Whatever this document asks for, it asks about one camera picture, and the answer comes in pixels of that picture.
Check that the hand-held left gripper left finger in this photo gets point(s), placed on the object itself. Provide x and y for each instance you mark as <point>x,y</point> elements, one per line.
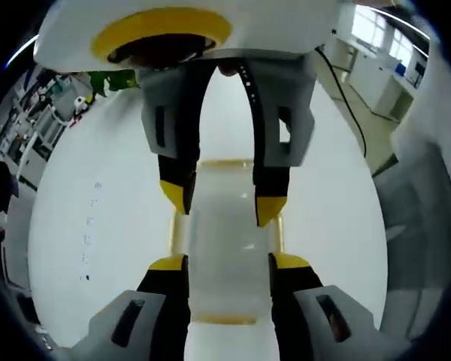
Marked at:
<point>154,312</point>

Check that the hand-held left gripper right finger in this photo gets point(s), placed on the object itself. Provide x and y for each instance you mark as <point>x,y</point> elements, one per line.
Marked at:
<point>304,331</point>

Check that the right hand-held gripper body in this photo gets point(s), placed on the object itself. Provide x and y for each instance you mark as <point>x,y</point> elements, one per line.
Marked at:
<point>278,26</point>

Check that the clear plastic buckle box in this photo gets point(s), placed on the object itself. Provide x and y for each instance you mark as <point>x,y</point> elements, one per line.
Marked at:
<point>229,233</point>

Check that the green potted plant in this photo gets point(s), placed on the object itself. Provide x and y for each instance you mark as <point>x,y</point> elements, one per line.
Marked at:
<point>112,80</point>

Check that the window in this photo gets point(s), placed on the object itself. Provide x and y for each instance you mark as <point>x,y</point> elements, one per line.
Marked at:
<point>372,26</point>

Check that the white paper roll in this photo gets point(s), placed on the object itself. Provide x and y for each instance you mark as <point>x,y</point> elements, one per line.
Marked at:
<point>81,104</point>

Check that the white low cabinet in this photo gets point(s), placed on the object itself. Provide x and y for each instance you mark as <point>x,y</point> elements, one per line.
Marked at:
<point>379,86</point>

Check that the person's white shirt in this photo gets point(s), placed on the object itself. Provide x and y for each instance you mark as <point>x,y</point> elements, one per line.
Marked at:
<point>428,113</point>

